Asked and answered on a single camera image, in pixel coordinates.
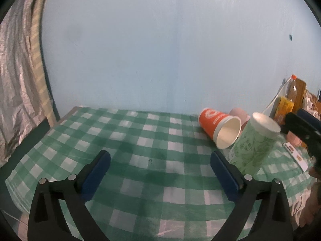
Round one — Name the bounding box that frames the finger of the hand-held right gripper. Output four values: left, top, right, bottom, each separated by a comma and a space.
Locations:
284, 112, 321, 156
297, 108, 321, 133

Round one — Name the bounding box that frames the white cable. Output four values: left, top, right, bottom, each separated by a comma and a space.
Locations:
262, 80, 287, 116

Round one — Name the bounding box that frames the pink round container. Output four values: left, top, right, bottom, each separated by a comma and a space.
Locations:
286, 131, 303, 146

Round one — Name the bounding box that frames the green patterned paper cup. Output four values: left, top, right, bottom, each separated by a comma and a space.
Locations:
229, 112, 281, 177

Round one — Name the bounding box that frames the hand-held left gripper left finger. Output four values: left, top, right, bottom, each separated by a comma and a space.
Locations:
27, 150, 111, 241

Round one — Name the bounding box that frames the clear bottle with orange cap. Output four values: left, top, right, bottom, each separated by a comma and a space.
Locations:
288, 75, 299, 106

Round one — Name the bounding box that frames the pink cloth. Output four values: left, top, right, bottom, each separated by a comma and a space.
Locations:
288, 179, 321, 229

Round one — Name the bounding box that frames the pink paper cup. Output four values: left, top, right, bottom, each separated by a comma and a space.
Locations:
229, 107, 251, 129

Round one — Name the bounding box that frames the green checked tablecloth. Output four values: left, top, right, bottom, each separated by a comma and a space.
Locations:
5, 106, 316, 241

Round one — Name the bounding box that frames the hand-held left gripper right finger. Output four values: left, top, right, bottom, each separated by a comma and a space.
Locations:
210, 151, 294, 241

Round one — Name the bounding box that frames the silver curtain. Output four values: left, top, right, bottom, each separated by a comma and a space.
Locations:
0, 0, 54, 167

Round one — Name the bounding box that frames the white paper card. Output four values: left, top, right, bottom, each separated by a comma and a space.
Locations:
284, 142, 308, 173

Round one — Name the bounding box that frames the wooden board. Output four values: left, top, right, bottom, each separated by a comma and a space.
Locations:
295, 79, 307, 111

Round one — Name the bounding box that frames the orange paper cup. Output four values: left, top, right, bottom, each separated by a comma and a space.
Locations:
198, 107, 242, 149

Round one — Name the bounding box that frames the yellow carton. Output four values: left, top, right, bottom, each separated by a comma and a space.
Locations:
274, 97, 294, 124

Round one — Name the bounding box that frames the white plug adapter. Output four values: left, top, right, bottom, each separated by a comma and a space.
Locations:
303, 92, 314, 110

